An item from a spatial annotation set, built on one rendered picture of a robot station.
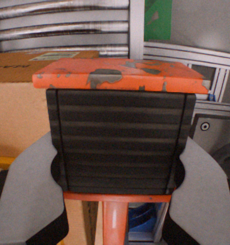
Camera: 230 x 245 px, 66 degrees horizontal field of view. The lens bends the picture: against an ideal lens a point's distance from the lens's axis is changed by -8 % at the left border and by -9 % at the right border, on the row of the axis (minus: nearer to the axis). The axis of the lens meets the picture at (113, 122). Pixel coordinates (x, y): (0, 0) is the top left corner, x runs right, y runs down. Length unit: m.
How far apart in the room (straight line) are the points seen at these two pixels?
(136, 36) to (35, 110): 0.52
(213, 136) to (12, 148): 0.34
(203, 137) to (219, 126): 0.03
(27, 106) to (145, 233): 0.64
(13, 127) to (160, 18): 1.17
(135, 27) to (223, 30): 0.88
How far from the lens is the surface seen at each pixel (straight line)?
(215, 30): 1.46
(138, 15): 0.72
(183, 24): 1.38
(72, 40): 0.85
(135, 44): 0.72
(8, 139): 0.33
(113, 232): 0.19
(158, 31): 1.33
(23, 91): 0.28
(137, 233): 0.78
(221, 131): 0.36
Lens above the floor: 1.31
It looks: 63 degrees down
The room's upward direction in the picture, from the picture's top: 176 degrees counter-clockwise
